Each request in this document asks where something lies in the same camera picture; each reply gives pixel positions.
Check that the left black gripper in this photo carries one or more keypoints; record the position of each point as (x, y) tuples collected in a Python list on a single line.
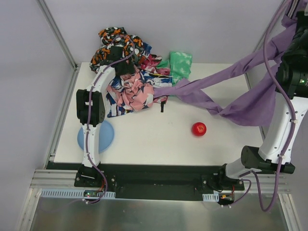
[(162, 106)]

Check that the purple shirt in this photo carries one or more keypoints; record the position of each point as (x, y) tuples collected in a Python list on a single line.
[(216, 94)]

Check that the pink navy patterned cloth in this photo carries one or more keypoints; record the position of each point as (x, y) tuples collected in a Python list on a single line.
[(129, 93)]

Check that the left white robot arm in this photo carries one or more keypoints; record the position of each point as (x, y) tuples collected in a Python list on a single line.
[(91, 110)]

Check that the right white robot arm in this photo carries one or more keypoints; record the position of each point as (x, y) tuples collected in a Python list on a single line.
[(290, 108)]

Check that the orange black patterned cloth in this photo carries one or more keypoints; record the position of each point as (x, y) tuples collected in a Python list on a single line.
[(117, 44)]

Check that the blue white striped cloth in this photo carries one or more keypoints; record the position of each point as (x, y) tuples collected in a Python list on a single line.
[(147, 68)]

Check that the green white tie-dye cloth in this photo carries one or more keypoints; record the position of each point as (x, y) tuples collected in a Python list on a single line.
[(179, 65)]

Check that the blue plastic plate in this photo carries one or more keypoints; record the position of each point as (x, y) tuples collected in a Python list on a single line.
[(106, 136)]

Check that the red apple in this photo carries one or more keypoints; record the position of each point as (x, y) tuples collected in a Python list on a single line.
[(199, 129)]

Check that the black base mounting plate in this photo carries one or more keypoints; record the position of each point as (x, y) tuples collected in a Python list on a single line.
[(157, 182)]

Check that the left aluminium frame post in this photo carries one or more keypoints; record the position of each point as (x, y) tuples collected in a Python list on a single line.
[(57, 33)]

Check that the aluminium front rail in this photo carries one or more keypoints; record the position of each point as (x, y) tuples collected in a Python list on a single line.
[(47, 178)]

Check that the left white cable duct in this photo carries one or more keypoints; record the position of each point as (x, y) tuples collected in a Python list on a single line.
[(76, 194)]

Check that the white cable duct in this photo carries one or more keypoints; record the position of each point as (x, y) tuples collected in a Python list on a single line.
[(211, 197), (76, 194)]

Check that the right white cable duct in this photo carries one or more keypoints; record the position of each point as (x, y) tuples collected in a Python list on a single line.
[(211, 197)]

